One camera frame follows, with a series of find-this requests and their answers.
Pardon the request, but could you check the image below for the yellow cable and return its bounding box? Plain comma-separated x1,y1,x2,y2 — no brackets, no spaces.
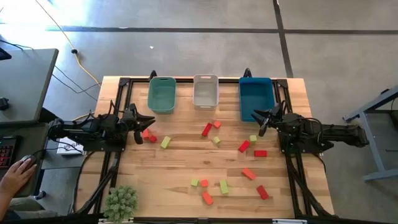
33,0,102,121

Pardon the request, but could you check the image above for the black backlit keyboard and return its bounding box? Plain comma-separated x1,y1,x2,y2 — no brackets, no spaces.
0,135,18,170

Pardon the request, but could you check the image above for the silver metal bracket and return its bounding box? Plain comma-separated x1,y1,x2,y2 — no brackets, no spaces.
272,219,308,224

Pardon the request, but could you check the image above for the green artificial plant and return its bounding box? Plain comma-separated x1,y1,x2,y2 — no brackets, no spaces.
102,185,139,224

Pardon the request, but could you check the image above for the dark grey desk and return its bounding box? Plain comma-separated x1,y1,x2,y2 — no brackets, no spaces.
0,122,51,200

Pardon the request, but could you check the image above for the white plastic bin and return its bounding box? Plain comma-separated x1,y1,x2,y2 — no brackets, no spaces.
192,73,220,111

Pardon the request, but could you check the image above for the black desk support bar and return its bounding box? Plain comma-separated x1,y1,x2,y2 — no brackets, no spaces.
39,107,60,124

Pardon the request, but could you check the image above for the teal plastic bin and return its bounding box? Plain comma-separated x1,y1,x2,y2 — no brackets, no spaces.
147,76,177,115

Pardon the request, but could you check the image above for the blue plastic bin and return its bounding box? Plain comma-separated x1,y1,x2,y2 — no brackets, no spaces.
238,77,276,123

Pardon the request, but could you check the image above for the thick black cable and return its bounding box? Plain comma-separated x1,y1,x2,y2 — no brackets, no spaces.
72,151,95,214

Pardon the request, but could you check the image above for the thin black cable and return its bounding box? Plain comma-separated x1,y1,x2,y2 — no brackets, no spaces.
51,73,102,94
54,65,99,102

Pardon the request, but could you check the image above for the white printed booklet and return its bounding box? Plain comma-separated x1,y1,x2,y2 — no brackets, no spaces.
57,136,85,156

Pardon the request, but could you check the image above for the person's hand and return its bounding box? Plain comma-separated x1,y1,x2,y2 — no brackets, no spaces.
0,157,38,198

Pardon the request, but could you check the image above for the grey metal table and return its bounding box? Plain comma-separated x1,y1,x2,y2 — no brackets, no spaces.
343,85,398,183

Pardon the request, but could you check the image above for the person's forearm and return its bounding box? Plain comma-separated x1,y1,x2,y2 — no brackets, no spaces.
0,193,13,220

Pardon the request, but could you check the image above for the light grey desk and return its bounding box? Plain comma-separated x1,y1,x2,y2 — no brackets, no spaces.
0,48,59,125

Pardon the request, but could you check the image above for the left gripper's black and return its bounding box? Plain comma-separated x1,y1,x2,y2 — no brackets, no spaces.
121,103,155,146

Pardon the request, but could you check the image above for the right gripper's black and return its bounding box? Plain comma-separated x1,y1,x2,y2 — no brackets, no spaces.
250,104,282,138

